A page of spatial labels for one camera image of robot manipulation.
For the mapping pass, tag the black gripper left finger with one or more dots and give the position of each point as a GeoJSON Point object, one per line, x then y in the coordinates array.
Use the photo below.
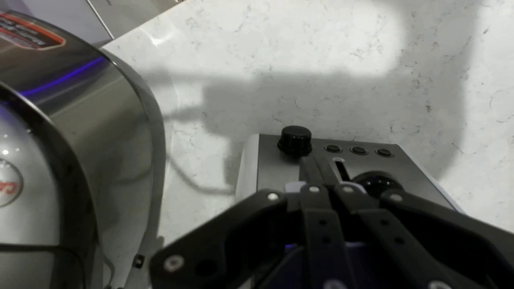
{"type": "Point", "coordinates": [234, 225]}

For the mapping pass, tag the black silver rice cooker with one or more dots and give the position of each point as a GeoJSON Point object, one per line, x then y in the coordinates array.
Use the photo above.
{"type": "Point", "coordinates": [80, 134]}

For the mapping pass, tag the two-slot bread toaster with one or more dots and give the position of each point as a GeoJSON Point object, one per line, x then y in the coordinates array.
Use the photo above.
{"type": "Point", "coordinates": [266, 166]}

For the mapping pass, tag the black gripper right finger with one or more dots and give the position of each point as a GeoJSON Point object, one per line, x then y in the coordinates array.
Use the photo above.
{"type": "Point", "coordinates": [427, 235]}

